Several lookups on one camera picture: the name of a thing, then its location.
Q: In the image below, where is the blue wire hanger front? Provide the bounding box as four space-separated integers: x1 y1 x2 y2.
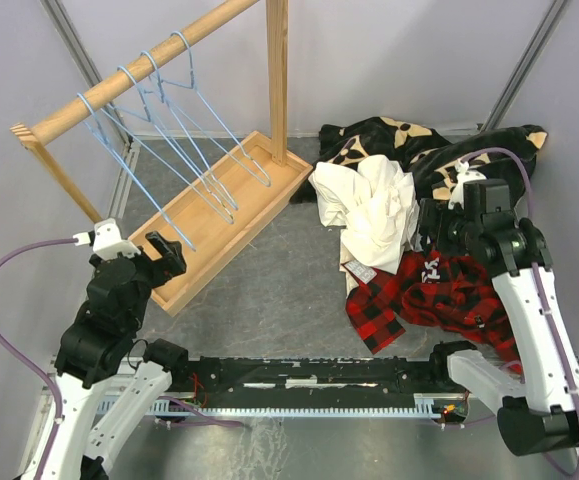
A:
77 92 197 252

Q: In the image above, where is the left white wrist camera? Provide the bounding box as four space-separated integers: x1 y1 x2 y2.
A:
73 218 141 261

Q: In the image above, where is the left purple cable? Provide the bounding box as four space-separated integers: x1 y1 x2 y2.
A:
0 237 78 480

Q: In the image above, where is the grey slotted cable duct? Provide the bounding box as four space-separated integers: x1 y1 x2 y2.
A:
148 393 445 420

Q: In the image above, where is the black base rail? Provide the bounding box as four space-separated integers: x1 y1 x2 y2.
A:
168 341 476 408

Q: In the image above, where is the white shirt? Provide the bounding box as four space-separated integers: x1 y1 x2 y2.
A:
308 155 419 274

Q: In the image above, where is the red black plaid shirt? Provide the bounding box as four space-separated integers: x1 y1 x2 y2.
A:
342 251 522 374

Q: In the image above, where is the black beige floral blanket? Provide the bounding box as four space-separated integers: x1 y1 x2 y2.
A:
317 116 548 200

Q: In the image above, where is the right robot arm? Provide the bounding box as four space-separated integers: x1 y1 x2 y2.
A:
419 194 579 456

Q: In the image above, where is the wooden clothes rack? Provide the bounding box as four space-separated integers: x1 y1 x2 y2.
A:
11 1 311 315

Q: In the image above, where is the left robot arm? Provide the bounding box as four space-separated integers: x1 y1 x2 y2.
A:
22 220 190 479

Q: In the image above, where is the blue wire hanger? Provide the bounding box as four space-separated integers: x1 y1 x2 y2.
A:
117 66 236 225
156 31 272 187
77 92 197 252
140 50 238 215

